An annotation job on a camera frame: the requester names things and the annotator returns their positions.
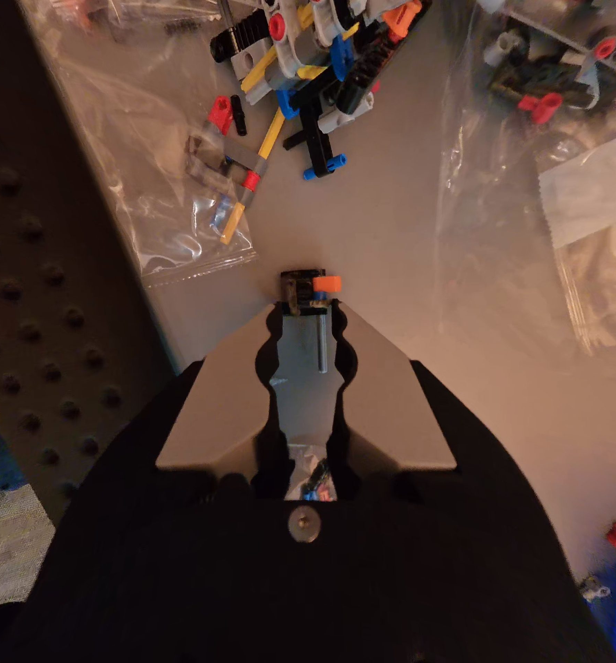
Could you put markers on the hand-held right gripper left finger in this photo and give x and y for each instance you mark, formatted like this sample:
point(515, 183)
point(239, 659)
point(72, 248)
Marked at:
point(214, 414)

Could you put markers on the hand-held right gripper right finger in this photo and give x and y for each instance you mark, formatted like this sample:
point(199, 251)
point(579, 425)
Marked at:
point(396, 414)

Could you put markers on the small bag of lego parts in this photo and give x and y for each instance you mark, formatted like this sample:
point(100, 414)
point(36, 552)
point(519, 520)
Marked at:
point(173, 217)

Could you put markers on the small pale grey lego piece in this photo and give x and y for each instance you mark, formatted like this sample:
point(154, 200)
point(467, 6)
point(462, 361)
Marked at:
point(594, 588)

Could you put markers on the large white-label lego parts bag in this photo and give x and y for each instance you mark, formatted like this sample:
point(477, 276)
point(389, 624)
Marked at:
point(572, 197)

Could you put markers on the partly built black lego assembly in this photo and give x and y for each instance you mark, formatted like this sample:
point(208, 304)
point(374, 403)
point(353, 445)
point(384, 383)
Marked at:
point(313, 62)

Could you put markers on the crumpled clear wrapper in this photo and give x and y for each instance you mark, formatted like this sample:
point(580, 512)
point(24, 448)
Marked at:
point(313, 476)

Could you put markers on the black perforated board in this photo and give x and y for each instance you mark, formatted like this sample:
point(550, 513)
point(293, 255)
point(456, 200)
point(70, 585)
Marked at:
point(54, 259)

